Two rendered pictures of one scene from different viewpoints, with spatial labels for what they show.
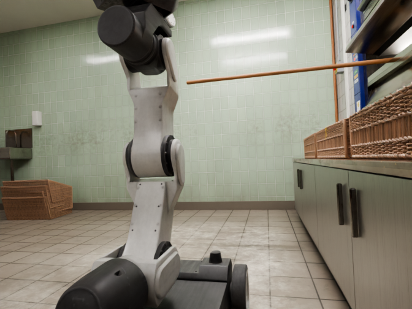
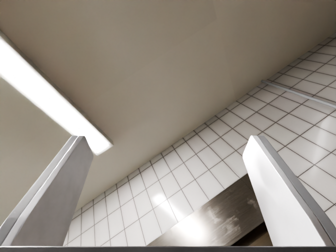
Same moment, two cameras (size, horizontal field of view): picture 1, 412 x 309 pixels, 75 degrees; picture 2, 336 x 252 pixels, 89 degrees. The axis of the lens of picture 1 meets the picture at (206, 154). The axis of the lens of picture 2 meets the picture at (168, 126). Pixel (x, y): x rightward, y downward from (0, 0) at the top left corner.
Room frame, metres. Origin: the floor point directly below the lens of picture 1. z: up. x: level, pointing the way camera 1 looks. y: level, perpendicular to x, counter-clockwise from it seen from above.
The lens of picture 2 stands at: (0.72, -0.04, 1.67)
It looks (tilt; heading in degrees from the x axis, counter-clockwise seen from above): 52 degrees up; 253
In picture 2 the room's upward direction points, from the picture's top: 38 degrees counter-clockwise
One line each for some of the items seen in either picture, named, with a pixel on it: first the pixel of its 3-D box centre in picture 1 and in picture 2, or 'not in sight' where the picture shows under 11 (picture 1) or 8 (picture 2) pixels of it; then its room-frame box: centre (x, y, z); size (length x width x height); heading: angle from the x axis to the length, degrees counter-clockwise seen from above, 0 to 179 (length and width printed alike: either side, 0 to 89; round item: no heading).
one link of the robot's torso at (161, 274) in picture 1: (139, 270); not in sight; (0.80, 0.21, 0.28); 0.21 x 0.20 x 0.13; 168
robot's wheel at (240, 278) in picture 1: (241, 292); not in sight; (1.01, -0.11, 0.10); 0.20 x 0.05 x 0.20; 168
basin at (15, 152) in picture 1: (8, 162); not in sight; (3.71, 2.72, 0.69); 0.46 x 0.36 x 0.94; 77
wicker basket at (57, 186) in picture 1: (39, 189); not in sight; (3.28, 2.03, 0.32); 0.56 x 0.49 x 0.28; 85
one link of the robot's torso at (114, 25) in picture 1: (138, 37); not in sight; (0.85, 0.20, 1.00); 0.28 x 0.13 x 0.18; 168
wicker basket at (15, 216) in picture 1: (38, 205); not in sight; (3.27, 2.04, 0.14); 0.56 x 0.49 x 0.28; 83
